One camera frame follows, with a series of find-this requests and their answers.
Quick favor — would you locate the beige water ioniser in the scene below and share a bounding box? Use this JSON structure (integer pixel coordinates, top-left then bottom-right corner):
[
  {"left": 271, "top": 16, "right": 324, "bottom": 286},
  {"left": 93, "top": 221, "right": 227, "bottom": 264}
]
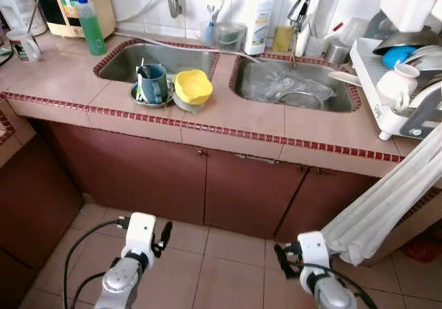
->
[{"left": 29, "top": 0, "right": 117, "bottom": 39}]

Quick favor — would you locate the round steel plate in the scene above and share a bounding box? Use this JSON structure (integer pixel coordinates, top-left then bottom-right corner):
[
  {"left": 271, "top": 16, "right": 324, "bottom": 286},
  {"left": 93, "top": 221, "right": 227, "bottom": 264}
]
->
[{"left": 128, "top": 81, "right": 175, "bottom": 109}]

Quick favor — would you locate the blue bowl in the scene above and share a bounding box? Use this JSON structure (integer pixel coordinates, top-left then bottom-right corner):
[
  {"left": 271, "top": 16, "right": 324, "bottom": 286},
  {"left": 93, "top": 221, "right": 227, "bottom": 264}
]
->
[{"left": 382, "top": 45, "right": 417, "bottom": 69}]

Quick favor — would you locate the white cutlery holder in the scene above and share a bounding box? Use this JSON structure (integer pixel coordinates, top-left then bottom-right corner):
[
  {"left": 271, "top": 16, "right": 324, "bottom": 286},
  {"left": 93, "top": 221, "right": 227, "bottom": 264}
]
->
[{"left": 380, "top": 0, "right": 439, "bottom": 32}]

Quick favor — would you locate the white detergent bottle yellow cap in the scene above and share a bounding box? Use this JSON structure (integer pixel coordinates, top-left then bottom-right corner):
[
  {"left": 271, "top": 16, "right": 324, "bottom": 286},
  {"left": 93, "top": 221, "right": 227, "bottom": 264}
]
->
[{"left": 244, "top": 0, "right": 275, "bottom": 56}]

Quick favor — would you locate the green soap bottle blue pump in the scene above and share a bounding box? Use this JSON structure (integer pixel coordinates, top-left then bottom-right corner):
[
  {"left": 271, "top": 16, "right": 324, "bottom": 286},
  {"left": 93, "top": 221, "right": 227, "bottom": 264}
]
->
[{"left": 75, "top": 0, "right": 108, "bottom": 56}]

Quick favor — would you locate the white ceramic jug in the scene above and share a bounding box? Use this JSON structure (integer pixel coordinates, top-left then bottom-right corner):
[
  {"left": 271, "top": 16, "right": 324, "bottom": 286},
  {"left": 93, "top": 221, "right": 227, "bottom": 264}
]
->
[{"left": 376, "top": 62, "right": 421, "bottom": 113}]

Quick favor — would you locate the white plastic ladle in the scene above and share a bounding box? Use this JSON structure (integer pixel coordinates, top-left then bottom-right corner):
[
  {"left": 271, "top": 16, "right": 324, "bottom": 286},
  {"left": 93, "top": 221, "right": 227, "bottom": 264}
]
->
[{"left": 328, "top": 71, "right": 363, "bottom": 87}]

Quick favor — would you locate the dark red cabinet door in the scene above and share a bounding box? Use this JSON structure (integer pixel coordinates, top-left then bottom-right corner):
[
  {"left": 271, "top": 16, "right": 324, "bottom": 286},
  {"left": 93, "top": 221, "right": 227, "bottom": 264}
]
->
[
  {"left": 48, "top": 122, "right": 208, "bottom": 223},
  {"left": 276, "top": 167, "right": 377, "bottom": 244},
  {"left": 204, "top": 150, "right": 308, "bottom": 239}
]

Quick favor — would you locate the steel kitchen faucet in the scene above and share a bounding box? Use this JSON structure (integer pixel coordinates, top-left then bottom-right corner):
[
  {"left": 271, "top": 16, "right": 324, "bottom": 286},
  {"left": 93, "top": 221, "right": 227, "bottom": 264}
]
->
[{"left": 287, "top": 0, "right": 322, "bottom": 68}]

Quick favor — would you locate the steel sink basin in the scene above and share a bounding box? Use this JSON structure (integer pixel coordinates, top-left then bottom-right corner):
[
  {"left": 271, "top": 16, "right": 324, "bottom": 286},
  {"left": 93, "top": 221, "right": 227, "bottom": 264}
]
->
[
  {"left": 95, "top": 39, "right": 220, "bottom": 102},
  {"left": 231, "top": 55, "right": 360, "bottom": 113}
]

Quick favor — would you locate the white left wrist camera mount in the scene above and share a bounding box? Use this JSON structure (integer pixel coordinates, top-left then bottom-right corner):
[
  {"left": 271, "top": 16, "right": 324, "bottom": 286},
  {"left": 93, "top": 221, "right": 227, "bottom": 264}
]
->
[{"left": 124, "top": 213, "right": 157, "bottom": 258}]

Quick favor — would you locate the large white plastic jar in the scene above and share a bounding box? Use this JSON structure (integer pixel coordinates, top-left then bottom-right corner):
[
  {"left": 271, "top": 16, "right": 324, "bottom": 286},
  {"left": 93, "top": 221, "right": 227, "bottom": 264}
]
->
[{"left": 0, "top": 0, "right": 48, "bottom": 37}]

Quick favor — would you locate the teal blue mug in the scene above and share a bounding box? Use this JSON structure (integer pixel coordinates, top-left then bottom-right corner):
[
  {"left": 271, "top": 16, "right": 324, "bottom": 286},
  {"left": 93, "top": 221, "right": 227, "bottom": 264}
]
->
[{"left": 136, "top": 63, "right": 169, "bottom": 105}]

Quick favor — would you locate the yellow plastic bowl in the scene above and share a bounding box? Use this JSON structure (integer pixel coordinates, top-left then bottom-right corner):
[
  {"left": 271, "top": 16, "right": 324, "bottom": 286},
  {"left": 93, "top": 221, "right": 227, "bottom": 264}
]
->
[{"left": 173, "top": 69, "right": 213, "bottom": 106}]

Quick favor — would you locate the clear plastic bowl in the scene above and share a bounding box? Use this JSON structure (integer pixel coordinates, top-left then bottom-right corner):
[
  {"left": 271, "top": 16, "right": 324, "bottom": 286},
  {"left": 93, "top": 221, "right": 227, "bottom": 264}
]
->
[{"left": 171, "top": 91, "right": 208, "bottom": 113}]

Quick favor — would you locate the clear plastic bag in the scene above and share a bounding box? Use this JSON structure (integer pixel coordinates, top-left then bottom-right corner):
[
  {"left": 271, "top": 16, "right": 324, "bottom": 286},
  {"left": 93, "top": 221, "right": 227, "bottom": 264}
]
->
[{"left": 256, "top": 67, "right": 338, "bottom": 106}]

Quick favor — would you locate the white dish rack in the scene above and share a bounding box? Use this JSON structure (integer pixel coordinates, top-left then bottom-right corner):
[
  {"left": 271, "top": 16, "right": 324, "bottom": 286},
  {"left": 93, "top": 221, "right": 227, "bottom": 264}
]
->
[{"left": 350, "top": 36, "right": 442, "bottom": 140}]

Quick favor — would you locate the plain yellow sponge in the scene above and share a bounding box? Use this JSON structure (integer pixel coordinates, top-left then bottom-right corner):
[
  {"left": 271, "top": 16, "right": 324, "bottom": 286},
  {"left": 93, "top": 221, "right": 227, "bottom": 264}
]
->
[{"left": 272, "top": 26, "right": 294, "bottom": 53}]

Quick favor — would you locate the small steel cup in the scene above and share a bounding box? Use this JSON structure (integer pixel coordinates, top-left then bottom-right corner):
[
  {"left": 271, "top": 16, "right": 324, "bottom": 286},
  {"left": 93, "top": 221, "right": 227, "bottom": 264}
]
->
[{"left": 325, "top": 41, "right": 351, "bottom": 66}]

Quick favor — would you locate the large steel bowl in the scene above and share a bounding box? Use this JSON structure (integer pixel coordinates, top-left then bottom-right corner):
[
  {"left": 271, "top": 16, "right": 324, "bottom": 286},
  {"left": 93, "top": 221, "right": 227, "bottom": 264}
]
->
[{"left": 373, "top": 27, "right": 442, "bottom": 55}]

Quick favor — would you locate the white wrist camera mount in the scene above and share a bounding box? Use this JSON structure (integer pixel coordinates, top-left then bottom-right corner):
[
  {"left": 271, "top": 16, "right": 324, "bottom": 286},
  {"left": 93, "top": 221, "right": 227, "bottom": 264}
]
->
[
  {"left": 124, "top": 213, "right": 157, "bottom": 258},
  {"left": 297, "top": 232, "right": 331, "bottom": 272}
]

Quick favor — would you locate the red plastic item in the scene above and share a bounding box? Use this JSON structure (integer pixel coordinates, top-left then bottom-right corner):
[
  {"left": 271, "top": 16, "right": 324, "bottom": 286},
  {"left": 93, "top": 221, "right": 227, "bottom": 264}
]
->
[{"left": 401, "top": 236, "right": 442, "bottom": 263}]

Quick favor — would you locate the clear toothbrush cup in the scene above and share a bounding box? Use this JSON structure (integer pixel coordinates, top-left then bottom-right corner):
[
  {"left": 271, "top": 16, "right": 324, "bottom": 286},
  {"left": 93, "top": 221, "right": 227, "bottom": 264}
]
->
[{"left": 200, "top": 20, "right": 220, "bottom": 46}]

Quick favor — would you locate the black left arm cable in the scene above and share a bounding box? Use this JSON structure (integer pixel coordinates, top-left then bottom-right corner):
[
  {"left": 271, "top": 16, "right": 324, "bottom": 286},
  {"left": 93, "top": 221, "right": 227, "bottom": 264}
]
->
[
  {"left": 73, "top": 273, "right": 104, "bottom": 309},
  {"left": 62, "top": 218, "right": 132, "bottom": 309}
]

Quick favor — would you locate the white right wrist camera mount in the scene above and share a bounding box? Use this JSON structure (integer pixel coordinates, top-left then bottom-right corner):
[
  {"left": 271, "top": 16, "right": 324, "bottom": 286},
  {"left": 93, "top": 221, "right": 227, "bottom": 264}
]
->
[{"left": 297, "top": 232, "right": 331, "bottom": 272}]

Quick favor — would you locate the white printed mug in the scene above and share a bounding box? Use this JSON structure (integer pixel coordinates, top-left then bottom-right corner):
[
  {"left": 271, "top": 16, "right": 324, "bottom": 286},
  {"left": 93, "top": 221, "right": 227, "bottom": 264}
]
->
[{"left": 7, "top": 29, "right": 42, "bottom": 62}]

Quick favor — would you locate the beige water hose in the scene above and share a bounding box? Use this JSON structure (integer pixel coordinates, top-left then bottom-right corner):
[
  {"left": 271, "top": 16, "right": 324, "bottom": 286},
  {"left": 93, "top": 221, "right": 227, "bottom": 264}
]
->
[{"left": 114, "top": 0, "right": 163, "bottom": 23}]

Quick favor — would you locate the steel strainer bowl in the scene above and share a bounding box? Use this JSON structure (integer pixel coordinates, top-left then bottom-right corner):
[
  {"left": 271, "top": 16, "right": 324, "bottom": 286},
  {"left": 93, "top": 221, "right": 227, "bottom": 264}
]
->
[{"left": 276, "top": 91, "right": 322, "bottom": 111}]

